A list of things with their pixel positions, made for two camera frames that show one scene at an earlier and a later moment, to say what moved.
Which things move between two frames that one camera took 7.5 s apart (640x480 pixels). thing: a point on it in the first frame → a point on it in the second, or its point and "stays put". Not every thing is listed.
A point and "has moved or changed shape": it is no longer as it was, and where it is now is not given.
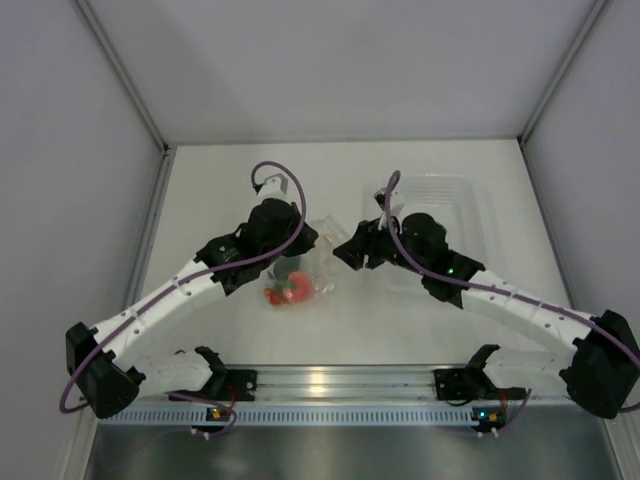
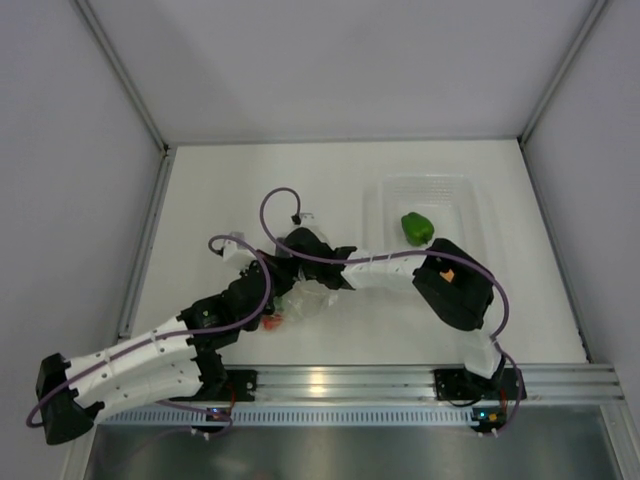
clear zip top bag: x=301 y=282 has moved or changed shape
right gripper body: x=382 y=241 → x=309 y=272
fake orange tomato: x=303 y=286 has moved or changed shape
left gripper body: x=300 y=244 → x=282 y=280
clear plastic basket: x=451 y=199 stays put
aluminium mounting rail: x=365 y=383 stays put
